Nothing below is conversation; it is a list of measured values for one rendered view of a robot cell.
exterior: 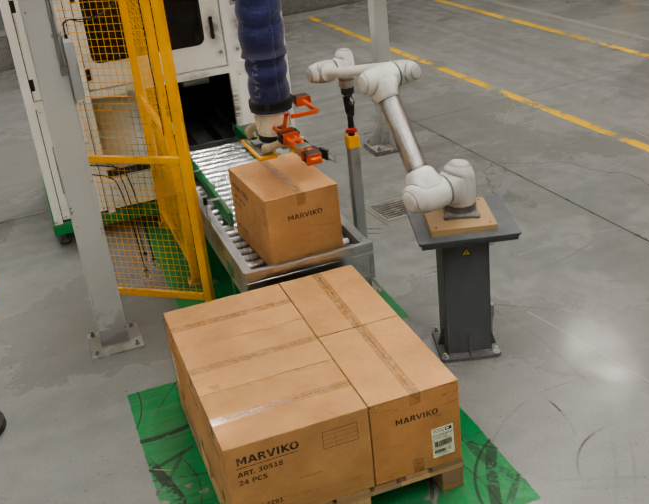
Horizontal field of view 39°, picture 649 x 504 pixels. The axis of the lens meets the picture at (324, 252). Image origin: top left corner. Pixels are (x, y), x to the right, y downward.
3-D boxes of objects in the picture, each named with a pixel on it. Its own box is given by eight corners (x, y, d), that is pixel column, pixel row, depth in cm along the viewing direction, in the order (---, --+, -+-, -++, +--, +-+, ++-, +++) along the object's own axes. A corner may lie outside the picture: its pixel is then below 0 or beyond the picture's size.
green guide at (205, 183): (164, 150, 670) (162, 139, 666) (178, 147, 673) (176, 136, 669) (217, 229, 532) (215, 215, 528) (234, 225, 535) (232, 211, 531)
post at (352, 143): (359, 289, 567) (344, 134, 524) (369, 286, 569) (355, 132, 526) (363, 293, 561) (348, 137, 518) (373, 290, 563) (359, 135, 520)
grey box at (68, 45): (72, 91, 486) (59, 35, 473) (82, 89, 488) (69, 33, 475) (76, 100, 469) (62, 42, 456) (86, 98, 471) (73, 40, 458)
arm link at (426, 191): (458, 200, 445) (422, 214, 435) (441, 209, 459) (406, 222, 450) (397, 54, 448) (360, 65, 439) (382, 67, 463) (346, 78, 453)
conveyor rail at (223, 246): (164, 170, 676) (159, 146, 668) (171, 169, 677) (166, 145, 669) (249, 306, 477) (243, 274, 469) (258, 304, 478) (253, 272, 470)
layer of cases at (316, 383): (176, 381, 469) (162, 312, 452) (357, 330, 495) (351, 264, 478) (237, 531, 366) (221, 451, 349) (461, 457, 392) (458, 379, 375)
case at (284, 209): (237, 232, 527) (227, 167, 510) (302, 215, 540) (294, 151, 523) (274, 273, 477) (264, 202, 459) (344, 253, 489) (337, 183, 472)
